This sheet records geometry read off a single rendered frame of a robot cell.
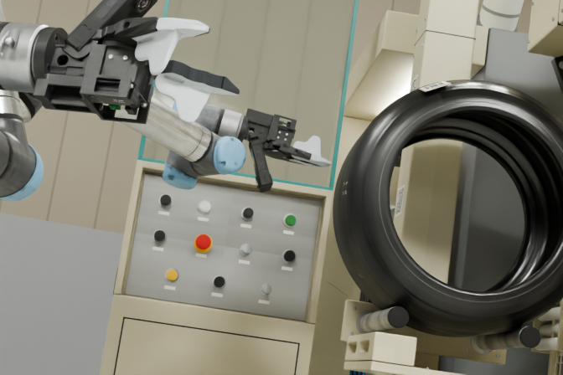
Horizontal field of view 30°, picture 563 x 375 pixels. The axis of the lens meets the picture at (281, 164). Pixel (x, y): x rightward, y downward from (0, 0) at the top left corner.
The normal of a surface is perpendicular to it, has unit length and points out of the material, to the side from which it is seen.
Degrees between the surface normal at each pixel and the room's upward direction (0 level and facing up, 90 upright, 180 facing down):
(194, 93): 88
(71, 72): 82
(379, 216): 93
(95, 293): 90
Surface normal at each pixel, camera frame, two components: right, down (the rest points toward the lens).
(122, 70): -0.16, -0.35
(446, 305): 0.03, -0.01
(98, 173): 0.26, -0.16
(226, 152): 0.63, -0.07
